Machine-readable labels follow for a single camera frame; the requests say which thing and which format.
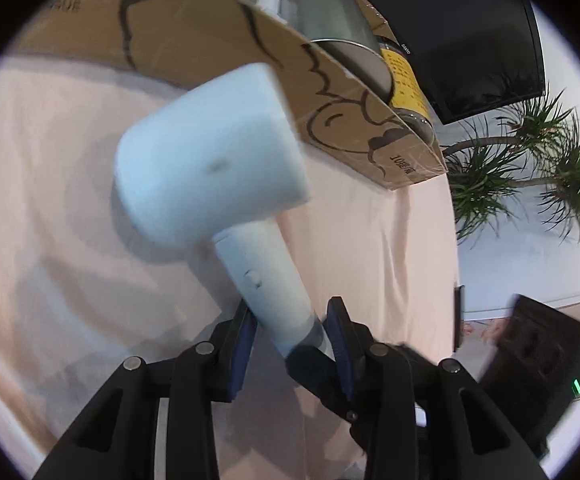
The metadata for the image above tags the black flat screen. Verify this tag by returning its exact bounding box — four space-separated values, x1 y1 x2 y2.
329 0 547 127

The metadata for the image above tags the white hair dryer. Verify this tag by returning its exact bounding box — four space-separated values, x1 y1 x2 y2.
114 62 331 362

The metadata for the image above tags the yellow labelled can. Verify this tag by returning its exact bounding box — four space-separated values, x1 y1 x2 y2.
377 42 437 145

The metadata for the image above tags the silver metal can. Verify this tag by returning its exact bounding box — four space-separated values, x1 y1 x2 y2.
279 0 395 102

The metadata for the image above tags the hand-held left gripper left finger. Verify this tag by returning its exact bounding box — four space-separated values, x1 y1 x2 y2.
34 302 259 480

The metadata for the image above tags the brown cardboard box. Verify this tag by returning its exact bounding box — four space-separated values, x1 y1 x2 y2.
18 0 449 192

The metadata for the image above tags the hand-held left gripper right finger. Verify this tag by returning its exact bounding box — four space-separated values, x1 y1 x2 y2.
325 297 551 480

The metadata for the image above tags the green potted plant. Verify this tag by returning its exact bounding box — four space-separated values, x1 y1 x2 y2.
442 89 580 257

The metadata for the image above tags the black thin flat device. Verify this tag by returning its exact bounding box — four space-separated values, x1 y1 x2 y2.
452 284 467 354

